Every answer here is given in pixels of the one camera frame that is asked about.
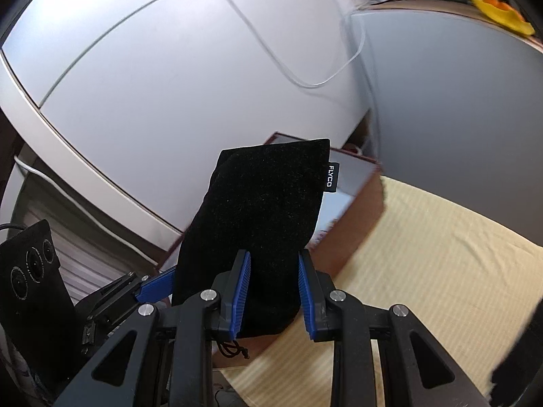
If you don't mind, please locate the yellow fruit bowl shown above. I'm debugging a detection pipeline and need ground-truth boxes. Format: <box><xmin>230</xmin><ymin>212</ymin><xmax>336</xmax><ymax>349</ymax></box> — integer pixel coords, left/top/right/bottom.
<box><xmin>469</xmin><ymin>0</ymin><xmax>536</xmax><ymax>37</ymax></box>

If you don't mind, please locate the brown cardboard box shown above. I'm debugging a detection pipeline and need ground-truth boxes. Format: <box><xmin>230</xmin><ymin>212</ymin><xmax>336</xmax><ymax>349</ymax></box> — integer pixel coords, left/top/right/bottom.
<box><xmin>157</xmin><ymin>131</ymin><xmax>385</xmax><ymax>369</ymax></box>

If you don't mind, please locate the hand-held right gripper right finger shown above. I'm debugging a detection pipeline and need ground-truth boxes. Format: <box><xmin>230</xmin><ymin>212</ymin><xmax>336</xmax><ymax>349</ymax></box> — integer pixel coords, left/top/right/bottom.
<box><xmin>298</xmin><ymin>249</ymin><xmax>493</xmax><ymax>407</ymax></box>

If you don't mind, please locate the white hanging cable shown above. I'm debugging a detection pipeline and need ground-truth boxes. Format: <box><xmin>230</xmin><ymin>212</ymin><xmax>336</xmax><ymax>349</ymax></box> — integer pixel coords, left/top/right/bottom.
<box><xmin>210</xmin><ymin>0</ymin><xmax>370</xmax><ymax>88</ymax></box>

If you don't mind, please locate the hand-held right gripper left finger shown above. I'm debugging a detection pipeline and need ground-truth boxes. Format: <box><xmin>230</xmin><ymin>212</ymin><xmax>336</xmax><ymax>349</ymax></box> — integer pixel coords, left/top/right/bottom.
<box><xmin>53</xmin><ymin>249</ymin><xmax>252</xmax><ymax>407</ymax></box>

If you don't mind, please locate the striped yellow table cloth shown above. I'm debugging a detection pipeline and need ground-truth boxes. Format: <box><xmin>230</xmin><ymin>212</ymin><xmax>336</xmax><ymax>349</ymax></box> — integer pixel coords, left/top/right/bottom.
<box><xmin>221</xmin><ymin>176</ymin><xmax>543</xmax><ymax>407</ymax></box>

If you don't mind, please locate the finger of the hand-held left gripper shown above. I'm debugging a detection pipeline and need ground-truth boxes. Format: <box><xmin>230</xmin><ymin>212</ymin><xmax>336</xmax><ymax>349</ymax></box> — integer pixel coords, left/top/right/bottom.
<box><xmin>91</xmin><ymin>265</ymin><xmax>176</xmax><ymax>327</ymax></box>

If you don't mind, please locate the grey ribbed panel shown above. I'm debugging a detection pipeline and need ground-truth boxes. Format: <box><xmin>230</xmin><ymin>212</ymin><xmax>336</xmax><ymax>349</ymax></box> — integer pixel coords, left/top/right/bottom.
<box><xmin>11</xmin><ymin>176</ymin><xmax>143</xmax><ymax>306</ymax></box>

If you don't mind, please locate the white cable along panel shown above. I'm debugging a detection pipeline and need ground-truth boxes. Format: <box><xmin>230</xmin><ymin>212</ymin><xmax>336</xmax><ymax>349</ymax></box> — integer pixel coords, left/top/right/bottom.
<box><xmin>14</xmin><ymin>156</ymin><xmax>184</xmax><ymax>235</ymax></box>

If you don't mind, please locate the black velvet pouch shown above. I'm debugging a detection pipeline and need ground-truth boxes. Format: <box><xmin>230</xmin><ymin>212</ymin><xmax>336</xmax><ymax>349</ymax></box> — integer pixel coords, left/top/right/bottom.
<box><xmin>171</xmin><ymin>138</ymin><xmax>338</xmax><ymax>359</ymax></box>

